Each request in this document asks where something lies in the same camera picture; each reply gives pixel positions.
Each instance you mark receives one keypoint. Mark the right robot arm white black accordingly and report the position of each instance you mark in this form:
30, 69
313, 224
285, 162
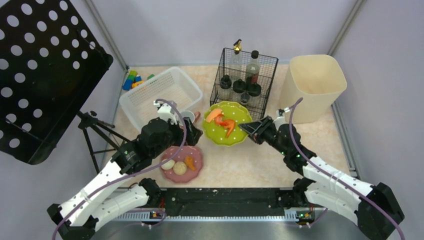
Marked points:
374, 209

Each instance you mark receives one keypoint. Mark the red shrimp toy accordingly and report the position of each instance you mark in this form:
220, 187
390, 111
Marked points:
218, 120

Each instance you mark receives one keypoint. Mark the glass oil bottle gold spout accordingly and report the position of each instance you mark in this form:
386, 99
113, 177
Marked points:
235, 63

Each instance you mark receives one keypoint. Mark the black perforated metal panel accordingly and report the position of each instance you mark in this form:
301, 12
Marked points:
50, 62

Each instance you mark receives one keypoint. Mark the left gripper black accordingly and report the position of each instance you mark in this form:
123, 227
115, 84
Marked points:
191, 131

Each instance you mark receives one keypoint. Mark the pink polka dot plate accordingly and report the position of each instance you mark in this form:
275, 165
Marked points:
196, 154

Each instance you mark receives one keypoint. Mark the orange chicken wing toy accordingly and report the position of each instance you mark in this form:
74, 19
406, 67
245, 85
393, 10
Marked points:
229, 125

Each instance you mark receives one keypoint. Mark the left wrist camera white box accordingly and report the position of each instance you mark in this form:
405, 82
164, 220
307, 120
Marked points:
166, 112

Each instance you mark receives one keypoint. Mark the beige plastic bin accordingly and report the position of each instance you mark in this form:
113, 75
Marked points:
318, 79

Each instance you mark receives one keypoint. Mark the colourful toy blocks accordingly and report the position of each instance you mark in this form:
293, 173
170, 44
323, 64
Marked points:
133, 80

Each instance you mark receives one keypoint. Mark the dark sauce bottle black cap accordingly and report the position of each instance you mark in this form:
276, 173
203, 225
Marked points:
252, 68

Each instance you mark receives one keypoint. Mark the small pepper jar black lid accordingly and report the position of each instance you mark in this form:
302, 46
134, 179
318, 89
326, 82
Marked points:
244, 99

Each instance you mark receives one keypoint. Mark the white egg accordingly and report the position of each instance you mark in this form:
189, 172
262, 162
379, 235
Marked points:
168, 164

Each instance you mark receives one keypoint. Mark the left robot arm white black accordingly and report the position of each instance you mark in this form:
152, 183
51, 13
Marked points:
80, 217

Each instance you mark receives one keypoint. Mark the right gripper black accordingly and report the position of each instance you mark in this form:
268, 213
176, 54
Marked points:
262, 129

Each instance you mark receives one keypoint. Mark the green polka dot plate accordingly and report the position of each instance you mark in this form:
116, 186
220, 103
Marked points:
230, 110

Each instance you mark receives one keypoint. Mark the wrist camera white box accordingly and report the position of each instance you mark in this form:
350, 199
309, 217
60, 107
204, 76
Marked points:
280, 117
166, 112

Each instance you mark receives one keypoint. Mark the beige round bun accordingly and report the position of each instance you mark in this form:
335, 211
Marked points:
180, 168

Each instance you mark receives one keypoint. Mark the black camera tripod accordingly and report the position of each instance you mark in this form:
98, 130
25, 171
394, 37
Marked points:
95, 129

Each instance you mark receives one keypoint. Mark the orange fried chicken piece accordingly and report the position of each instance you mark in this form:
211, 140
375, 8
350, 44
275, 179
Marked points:
190, 163

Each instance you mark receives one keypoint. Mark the glass shaker black lid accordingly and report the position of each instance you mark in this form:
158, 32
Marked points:
254, 91
238, 87
225, 85

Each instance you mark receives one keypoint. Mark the pink mug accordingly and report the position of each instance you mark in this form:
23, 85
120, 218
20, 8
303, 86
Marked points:
189, 115

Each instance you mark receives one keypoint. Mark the orange melon slice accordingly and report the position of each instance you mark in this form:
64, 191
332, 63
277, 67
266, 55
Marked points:
213, 114

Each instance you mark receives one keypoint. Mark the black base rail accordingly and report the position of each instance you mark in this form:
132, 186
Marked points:
227, 202

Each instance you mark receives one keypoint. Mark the white plastic basket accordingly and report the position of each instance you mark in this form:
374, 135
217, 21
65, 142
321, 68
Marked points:
173, 84

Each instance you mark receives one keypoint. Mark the black wire basket rack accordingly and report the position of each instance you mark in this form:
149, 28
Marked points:
268, 66

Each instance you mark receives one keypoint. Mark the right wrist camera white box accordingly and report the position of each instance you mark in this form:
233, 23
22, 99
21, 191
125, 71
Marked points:
280, 117

